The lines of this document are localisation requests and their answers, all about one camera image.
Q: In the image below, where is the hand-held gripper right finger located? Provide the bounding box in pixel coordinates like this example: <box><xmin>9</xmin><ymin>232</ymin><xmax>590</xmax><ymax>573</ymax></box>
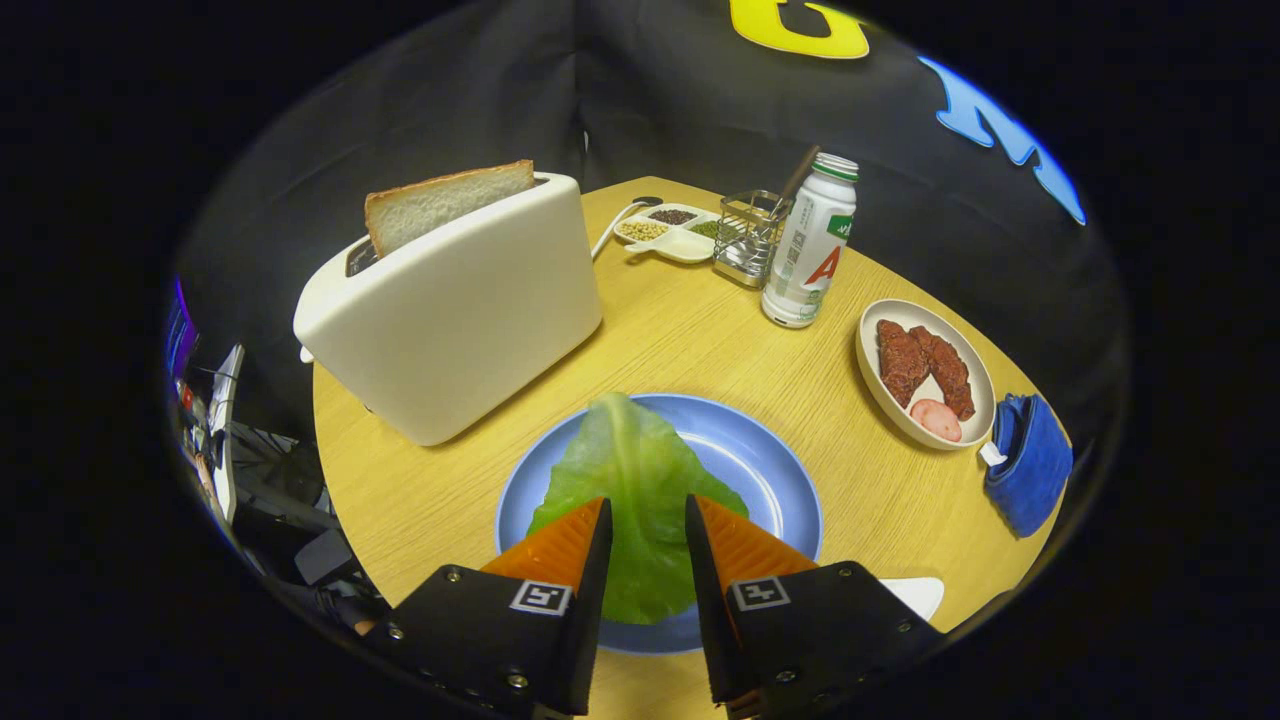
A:
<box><xmin>685</xmin><ymin>494</ymin><xmax>946</xmax><ymax>720</ymax></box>

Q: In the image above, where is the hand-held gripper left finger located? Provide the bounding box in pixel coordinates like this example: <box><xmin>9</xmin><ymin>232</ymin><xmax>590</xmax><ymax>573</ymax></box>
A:
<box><xmin>362</xmin><ymin>497</ymin><xmax>614</xmax><ymax>719</ymax></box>

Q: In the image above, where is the green lettuce leaf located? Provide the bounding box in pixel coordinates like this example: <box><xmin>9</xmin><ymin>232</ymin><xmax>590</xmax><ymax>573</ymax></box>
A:
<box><xmin>527</xmin><ymin>392</ymin><xmax>749</xmax><ymax>626</ymax></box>

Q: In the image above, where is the toast bread slice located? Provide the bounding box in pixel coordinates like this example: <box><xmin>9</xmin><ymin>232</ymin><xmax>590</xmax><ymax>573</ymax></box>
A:
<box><xmin>364</xmin><ymin>160</ymin><xmax>537</xmax><ymax>259</ymax></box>

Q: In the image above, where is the round blue plate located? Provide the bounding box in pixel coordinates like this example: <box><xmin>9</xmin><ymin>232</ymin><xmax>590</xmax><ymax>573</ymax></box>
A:
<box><xmin>495</xmin><ymin>393</ymin><xmax>824</xmax><ymax>656</ymax></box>

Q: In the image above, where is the white square plate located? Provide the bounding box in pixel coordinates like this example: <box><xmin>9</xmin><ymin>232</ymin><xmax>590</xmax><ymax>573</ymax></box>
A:
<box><xmin>880</xmin><ymin>576</ymin><xmax>945</xmax><ymax>622</ymax></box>

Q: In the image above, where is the pink ham slice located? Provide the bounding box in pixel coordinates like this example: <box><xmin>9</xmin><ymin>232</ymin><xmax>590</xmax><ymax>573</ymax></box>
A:
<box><xmin>910</xmin><ymin>399</ymin><xmax>963</xmax><ymax>443</ymax></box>

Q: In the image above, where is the dark equipment pile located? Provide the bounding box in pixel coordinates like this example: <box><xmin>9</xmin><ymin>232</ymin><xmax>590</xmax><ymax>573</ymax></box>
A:
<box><xmin>185</xmin><ymin>345</ymin><xmax>391</xmax><ymax>631</ymax></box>

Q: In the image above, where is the white toaster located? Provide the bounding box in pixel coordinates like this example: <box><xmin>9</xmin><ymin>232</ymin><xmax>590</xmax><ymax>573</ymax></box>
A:
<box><xmin>293</xmin><ymin>172</ymin><xmax>604</xmax><ymax>447</ymax></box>

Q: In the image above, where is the dark red meat piece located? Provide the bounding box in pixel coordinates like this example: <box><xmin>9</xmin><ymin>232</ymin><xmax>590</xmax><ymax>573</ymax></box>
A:
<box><xmin>910</xmin><ymin>325</ymin><xmax>976</xmax><ymax>421</ymax></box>
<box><xmin>877</xmin><ymin>319</ymin><xmax>931</xmax><ymax>409</ymax></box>

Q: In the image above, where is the round beige plate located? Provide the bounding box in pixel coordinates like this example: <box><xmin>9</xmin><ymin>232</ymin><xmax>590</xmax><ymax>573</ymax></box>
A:
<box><xmin>856</xmin><ymin>299</ymin><xmax>997</xmax><ymax>451</ymax></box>

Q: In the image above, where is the blue folded towel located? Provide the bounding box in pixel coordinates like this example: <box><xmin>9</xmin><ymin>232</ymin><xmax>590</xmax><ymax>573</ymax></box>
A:
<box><xmin>979</xmin><ymin>393</ymin><xmax>1074</xmax><ymax>539</ymax></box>

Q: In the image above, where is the white drink bottle green cap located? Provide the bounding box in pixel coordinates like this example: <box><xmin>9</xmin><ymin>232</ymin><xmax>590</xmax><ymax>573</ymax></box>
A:
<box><xmin>761</xmin><ymin>152</ymin><xmax>860</xmax><ymax>329</ymax></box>

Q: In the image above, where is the white divided seasoning dish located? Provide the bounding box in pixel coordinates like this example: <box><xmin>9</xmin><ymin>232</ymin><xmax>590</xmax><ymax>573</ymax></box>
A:
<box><xmin>613</xmin><ymin>203</ymin><xmax>723</xmax><ymax>264</ymax></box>

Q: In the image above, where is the brown stick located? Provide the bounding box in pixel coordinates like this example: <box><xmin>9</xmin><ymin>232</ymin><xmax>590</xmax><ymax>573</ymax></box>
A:
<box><xmin>768</xmin><ymin>145</ymin><xmax>822</xmax><ymax>223</ymax></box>

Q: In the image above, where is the purple lit screen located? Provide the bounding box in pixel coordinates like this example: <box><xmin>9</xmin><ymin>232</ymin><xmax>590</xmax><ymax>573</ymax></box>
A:
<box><xmin>165</xmin><ymin>278</ymin><xmax>199</xmax><ymax>381</ymax></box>

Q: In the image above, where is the black backdrop cloth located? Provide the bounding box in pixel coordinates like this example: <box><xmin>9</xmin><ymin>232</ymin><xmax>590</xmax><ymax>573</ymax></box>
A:
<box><xmin>175</xmin><ymin>0</ymin><xmax>1131</xmax><ymax>481</ymax></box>

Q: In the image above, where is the metal wire holder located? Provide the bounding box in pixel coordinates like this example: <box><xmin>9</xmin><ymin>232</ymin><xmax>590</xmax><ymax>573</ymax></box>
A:
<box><xmin>712</xmin><ymin>190</ymin><xmax>793</xmax><ymax>290</ymax></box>

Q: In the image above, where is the white toaster cord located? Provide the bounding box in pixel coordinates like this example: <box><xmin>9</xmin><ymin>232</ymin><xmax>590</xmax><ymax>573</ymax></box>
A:
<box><xmin>590</xmin><ymin>200</ymin><xmax>646</xmax><ymax>261</ymax></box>

